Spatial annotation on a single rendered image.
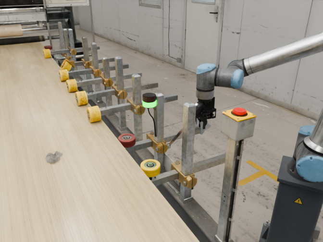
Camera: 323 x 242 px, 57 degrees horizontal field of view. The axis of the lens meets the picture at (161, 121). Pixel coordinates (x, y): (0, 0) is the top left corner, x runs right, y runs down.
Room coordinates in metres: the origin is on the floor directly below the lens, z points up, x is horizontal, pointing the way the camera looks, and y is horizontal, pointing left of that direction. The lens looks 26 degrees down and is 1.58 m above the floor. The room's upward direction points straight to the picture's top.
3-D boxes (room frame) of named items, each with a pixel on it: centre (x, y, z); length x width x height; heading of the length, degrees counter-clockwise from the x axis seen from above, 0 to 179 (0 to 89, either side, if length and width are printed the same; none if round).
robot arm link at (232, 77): (1.37, -0.33, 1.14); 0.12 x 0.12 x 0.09; 68
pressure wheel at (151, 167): (0.98, 0.04, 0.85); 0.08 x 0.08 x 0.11
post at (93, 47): (2.12, 0.48, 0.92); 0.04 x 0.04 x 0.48; 28
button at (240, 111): (0.78, -0.23, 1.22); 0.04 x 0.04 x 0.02
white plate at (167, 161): (1.22, -0.02, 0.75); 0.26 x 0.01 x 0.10; 28
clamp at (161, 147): (1.25, 0.03, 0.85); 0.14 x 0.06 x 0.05; 28
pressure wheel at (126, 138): (1.20, 0.16, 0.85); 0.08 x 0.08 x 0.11
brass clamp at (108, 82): (1.92, 0.37, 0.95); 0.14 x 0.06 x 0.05; 28
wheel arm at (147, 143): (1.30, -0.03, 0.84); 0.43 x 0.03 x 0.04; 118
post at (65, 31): (3.00, 0.95, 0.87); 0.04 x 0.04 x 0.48; 28
